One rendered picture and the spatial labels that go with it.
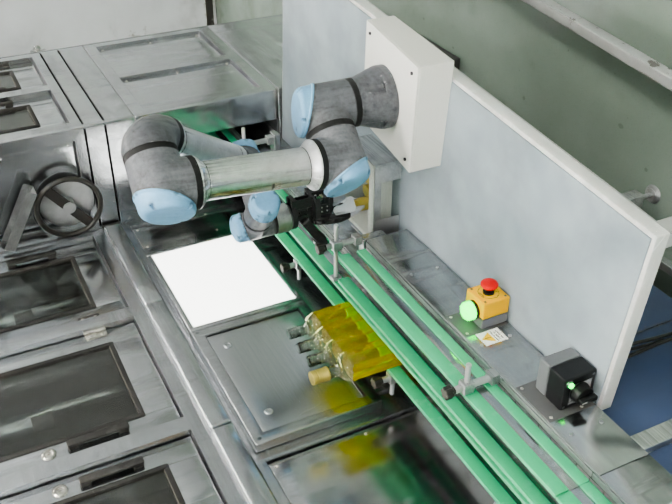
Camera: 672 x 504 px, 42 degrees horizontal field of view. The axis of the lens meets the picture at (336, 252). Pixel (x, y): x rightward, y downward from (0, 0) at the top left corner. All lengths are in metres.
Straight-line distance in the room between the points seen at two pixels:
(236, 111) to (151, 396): 1.07
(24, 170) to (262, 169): 1.14
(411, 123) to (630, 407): 0.77
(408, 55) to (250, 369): 0.90
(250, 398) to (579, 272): 0.89
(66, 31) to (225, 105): 2.82
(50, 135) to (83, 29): 2.89
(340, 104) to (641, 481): 1.01
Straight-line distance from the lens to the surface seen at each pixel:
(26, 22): 5.57
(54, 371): 2.45
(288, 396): 2.20
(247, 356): 2.33
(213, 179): 1.83
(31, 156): 2.83
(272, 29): 3.51
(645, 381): 1.97
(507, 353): 1.93
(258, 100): 2.95
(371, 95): 2.03
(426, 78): 1.95
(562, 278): 1.81
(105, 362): 2.44
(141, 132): 1.83
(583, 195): 1.70
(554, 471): 1.73
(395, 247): 2.23
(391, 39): 2.05
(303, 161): 1.91
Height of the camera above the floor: 1.81
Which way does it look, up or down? 22 degrees down
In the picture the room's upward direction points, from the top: 105 degrees counter-clockwise
